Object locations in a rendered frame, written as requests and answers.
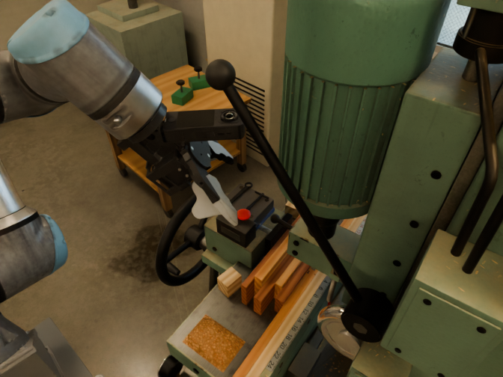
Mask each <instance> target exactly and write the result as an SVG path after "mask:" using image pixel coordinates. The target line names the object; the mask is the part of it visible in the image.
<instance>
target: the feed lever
mask: <svg viewBox="0 0 503 377"><path fill-rule="evenodd" d="M205 77H206V80H207V83H208V85H209V86H210V87H212V88H213V89H215V90H218V91H224V93H225V95H226V96H227V98H228V99H229V101H230V103H231V105H232V106H233V107H234V109H235V111H236V113H237V114H238V115H239V117H240V119H241V121H242V122H243V124H244V125H245V127H246V128H247V130H248V131H249V134H250V135H251V137H252V138H253V140H254V142H255V143H256V145H257V146H258V148H259V150H260V151H261V153H262V154H263V156H264V158H265V160H266V161H267V163H268V164H269V166H270V167H271V169H272V171H273V172H274V174H275V175H276V177H277V179H278V181H279V182H280V183H281V185H282V187H283V189H284V190H285V191H286V193H287V195H288V197H289V198H290V200H291V201H292V203H293V205H294V206H295V207H296V210H297V211H298V213H299V214H300V216H301V217H302V220H303V221H304V222H305V224H306V226H307V227H308V229H309V230H310V232H311V234H312V236H313V237H314V239H315V240H316V242H317V244H318V245H319V246H320V249H321V250H322V252H323V253H324V255H325V256H326V258H327V260H328V261H329V263H330V265H331V266H332V268H333V269H334V271H335V273H336V275H337V276H338V277H339V279H340V281H341V283H342V284H343V285H344V287H345V289H346V291H347V292H348V293H349V295H350V297H351V299H350V300H349V302H348V304H347V306H346V307H345V308H344V311H343V313H342V314H341V321H342V323H343V325H344V327H345V328H346V329H347V330H348V331H349V332H350V333H351V334H352V335H353V336H354V337H357V338H358V339H360V340H363V341H365V342H368V343H377V342H379V341H381V339H382V338H383V337H384V335H385V332H386V330H387V328H388V325H389V323H390V321H391V318H392V317H393V315H394V307H393V305H392V303H391V302H390V301H389V300H388V299H387V298H386V297H385V296H384V295H383V294H382V293H381V292H378V291H376V290H375V289H370V288H358V289H357V287H356V285H355V284H354V283H353V281H352V279H351V277H350V276H349V274H348V273H347V270H346V269H345V268H344V266H343V264H342V262H341V261H340V260H339V258H338V256H337V254H336V253H335V251H334V249H333V248H332V246H331V245H330V243H329V241H328V239H327V238H326V236H325V235H324V233H323V231H322V230H321V228H320V226H319V224H318V223H317V221H316V220H315V218H314V216H313V215H312V214H311V211H310V210H309V208H308V207H307V205H306V203H305V201H304V200H303V199H302V196H301V195H300V193H299V192H298V190H297V189H296V187H295V185H294V184H293V182H292V180H291V178H290V177H289V175H288V174H287V172H286V170H285V169H284V167H283V165H282V164H281V162H280V161H279V159H278V157H277V155H276V154H275V152H274V150H273V149H272V148H271V146H270V144H269V142H268V141H267V139H266V137H265V136H264V134H263V133H262V131H261V129H260V127H259V126H258V124H257V123H256V121H255V119H254V118H253V116H252V114H251V112H250V111H249V109H248V108H247V106H246V104H245V103H244V102H243V99H242V98H241V96H240V95H239V93H238V91H237V89H236V88H235V87H234V81H235V78H236V73H235V69H234V67H233V65H232V64H231V63H230V62H228V61H226V60H224V59H216V60H214V61H212V62H210V64H209V65H208V66H207V68H206V72H205Z"/></svg>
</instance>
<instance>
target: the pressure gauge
mask: <svg viewBox="0 0 503 377"><path fill-rule="evenodd" d="M182 368H183V364H182V363H181V362H179V361H178V360H177V359H176V358H175V357H173V356H172V355H171V354H170V355H169V356H168V357H167V358H166V359H165V360H164V361H163V362H162V363H161V365H160V367H159V369H158V372H157V375H158V376H159V377H180V371H181V370H182Z"/></svg>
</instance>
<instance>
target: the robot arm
mask: <svg viewBox="0 0 503 377"><path fill-rule="evenodd" d="M67 102H71V103H72V104H74V105H75V106H76V107H77V108H79V109H80V110H81V111H83V112H84V113H85V114H86V115H87V116H89V117H90V118H91V119H92V120H94V121H95V122H97V123H98V124H99V125H101V127H102V128H104V129H105V130H106V131H108V132H109V133H110V134H111V135H113V136H114V137H115V138H116V139H118V140H119V141H118V143H117V146H118V147H119V148H121V149H122V150H123V151H125V150H126V149H128V148H129V147H130V148H131V149H132V150H134V151H135V152H136V153H137V154H139V155H140V156H141V157H142V158H143V159H144V160H146V161H147V163H146V167H145V168H146V169H147V175H146V177H147V178H148V179H149V180H150V181H151V182H152V183H154V184H155V185H157V186H158V187H159V188H161V189H162V190H163V191H164V192H165V193H167V194H168V195H169V196H172V195H173V194H175V193H177V192H178V191H182V190H184V189H186V188H187V187H189V186H191V181H192V180H193V181H194V182H193V184H192V190H193V192H194V193H195V195H196V197H197V200H196V202H195V204H194V206H193V207H192V214H193V215H194V216H195V217H196V218H199V219H202V218H208V217H211V216H215V215H223V217H224V218H225V219H226V220H227V221H229V222H230V223H231V224H232V225H233V226H237V225H238V218H237V211H236V209H235V208H234V207H233V206H232V204H231V202H230V200H229V198H228V197H227V196H226V195H225V193H224V192H223V191H222V188H221V186H220V183H219V181H218V180H217V179H216V178H215V177H214V176H212V175H210V174H208V172H207V170H209V169H210V168H211V167H212V166H211V164H210V162H211V161H213V160H216V159H218V160H219V161H223V162H225V163H227V164H229V165H232V164H233V163H234V158H233V156H232V155H231V154H230V153H229V152H228V151H227V150H226V149H225V148H224V147H223V146H222V145H221V144H219V143H218V141H219V140H233V139H242V138H243V137H244V135H245V125H244V124H243V122H242V121H241V119H240V117H239V115H238V114H237V113H236V111H235V109H234V108H220V109H207V110H193V111H168V112H167V107H166V106H165V105H164V104H163V103H162V92H161V91H160V90H159V89H158V88H157V87H156V86H155V85H154V84H153V83H152V82H151V81H150V80H149V79H148V78H147V77H146V76H145V75H144V74H143V73H142V72H141V71H140V70H138V69H137V68H136V67H135V66H134V65H133V64H132V63H131V62H130V61H129V60H128V59H127V58H126V57H125V56H124V55H123V54H122V53H121V52H120V51H119V50H118V49H117V48H116V47H115V46H114V45H113V44H112V43H111V42H110V41H109V40H108V39H107V38H106V37H105V36H104V35H103V34H102V33H101V32H100V31H99V30H98V29H97V28H96V27H95V26H94V25H93V24H92V23H91V22H90V21H89V19H88V17H87V16H86V15H85V14H83V13H82V12H80V11H78V10H77V9H76V8H75V7H74V6H72V5H71V3H69V2H68V1H67V0H52V1H51V2H49V3H48V4H46V5H45V6H43V7H42V8H41V9H40V10H39V11H38V12H36V13H35V14H34V15H33V16H32V17H30V18H29V19H28V20H27V21H26V22H25V23H24V24H23V25H22V26H21V27H20V28H19V29H18V30H17V31H16V32H15V33H14V34H13V36H12V37H11V38H10V39H9V41H8V42H7V50H1V51H0V124H2V123H6V122H10V121H13V120H18V119H21V118H24V117H40V116H44V115H46V114H48V113H50V112H52V111H54V110H55V109H56V108H57V107H59V106H61V105H63V104H65V103H67ZM164 117H165V120H163V119H164ZM152 165H153V167H152V169H151V166H152ZM150 169H151V171H150ZM156 180H158V181H160V182H161V183H162V184H164V185H165V186H166V187H168V188H169V189H168V190H167V189H165V188H164V187H163V186H161V185H160V184H159V183H158V182H157V181H156ZM67 256H68V251H67V243H66V242H65V240H64V235H63V233H62V232H61V229H60V228H59V226H58V225H57V224H56V222H55V221H54V220H53V219H51V217H50V216H48V215H46V214H40V215H39V214H38V212H37V210H36V209H34V208H31V207H29V206H26V205H24V204H23V202H22V200H21V198H20V196H19V194H18V192H17V190H16V188H15V186H14V184H13V182H12V181H11V179H10V177H9V175H8V173H7V171H6V169H5V167H4V165H3V163H2V161H1V159H0V304H1V303H2V302H3V301H6V300H7V299H9V298H10V297H12V296H14V295H16V294H17V293H19V292H21V291H23V290H24V289H26V288H28V287H30V286H31V285H33V284H34V283H37V282H38V281H40V280H42V279H43V278H45V277H47V276H49V275H51V274H52V273H53V272H54V271H56V270H57V269H59V268H60V267H62V266H63V265H64V264H65V263H66V261H67ZM28 341H29V336H28V335H27V334H26V332H25V331H24V330H23V329H21V328H20V327H19V326H17V325H15V324H14V323H12V322H11V321H10V320H8V319H6V318H5V317H4V316H3V315H2V313H1V311H0V364H2V363H3V362H4V361H6V360H7V359H8V358H9V357H11V356H12V355H14V354H15V353H16V352H17V351H19V350H20V348H21V347H23V346H24V345H25V344H26V343H27V342H28Z"/></svg>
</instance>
